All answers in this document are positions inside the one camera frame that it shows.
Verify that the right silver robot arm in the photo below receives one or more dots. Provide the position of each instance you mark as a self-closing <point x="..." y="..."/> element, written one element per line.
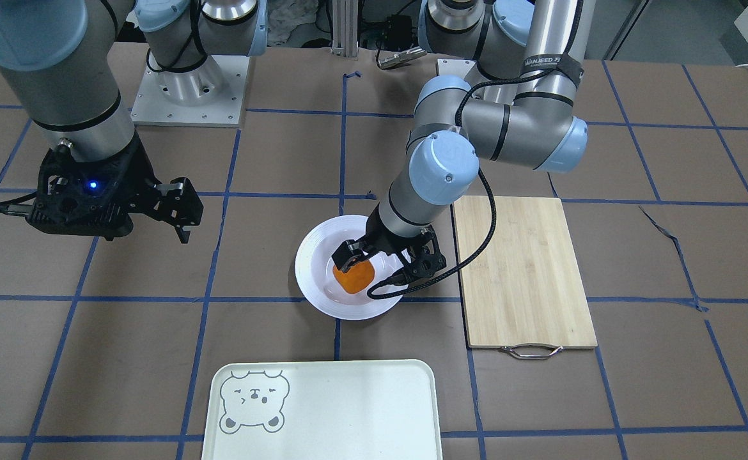
<point x="53" y="54"/>

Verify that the cream bear tray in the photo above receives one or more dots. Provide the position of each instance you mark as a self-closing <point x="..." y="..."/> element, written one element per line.
<point x="365" y="409"/>

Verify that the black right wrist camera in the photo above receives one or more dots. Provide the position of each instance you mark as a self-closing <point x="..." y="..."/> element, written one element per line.
<point x="73" y="198"/>

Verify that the wooden cutting board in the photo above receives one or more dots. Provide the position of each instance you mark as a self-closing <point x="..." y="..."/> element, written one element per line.
<point x="525" y="288"/>

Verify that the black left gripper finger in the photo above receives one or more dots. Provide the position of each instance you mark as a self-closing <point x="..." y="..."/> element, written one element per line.
<point x="414" y="266"/>
<point x="348" y="254"/>

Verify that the aluminium frame post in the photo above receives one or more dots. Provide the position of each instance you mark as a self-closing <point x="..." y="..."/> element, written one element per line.
<point x="345" y="29"/>

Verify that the orange fruit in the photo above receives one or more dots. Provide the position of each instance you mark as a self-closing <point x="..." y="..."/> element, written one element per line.
<point x="357" y="278"/>

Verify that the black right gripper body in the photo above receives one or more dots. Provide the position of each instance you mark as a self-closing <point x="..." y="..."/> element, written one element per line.
<point x="136" y="186"/>

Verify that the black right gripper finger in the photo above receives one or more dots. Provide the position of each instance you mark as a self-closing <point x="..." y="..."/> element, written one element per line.
<point x="183" y="232"/>

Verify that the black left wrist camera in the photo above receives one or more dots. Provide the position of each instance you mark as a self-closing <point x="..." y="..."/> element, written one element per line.
<point x="435" y="258"/>

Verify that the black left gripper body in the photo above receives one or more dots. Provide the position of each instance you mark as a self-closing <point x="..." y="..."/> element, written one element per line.
<point x="383" y="235"/>

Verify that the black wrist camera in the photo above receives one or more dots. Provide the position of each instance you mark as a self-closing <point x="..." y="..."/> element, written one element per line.
<point x="73" y="198"/>
<point x="435" y="258"/>

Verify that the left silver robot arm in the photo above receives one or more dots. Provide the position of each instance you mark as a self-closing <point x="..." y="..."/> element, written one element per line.
<point x="514" y="106"/>

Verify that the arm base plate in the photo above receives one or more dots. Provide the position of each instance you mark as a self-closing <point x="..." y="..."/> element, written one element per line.
<point x="211" y="96"/>
<point x="464" y="69"/>

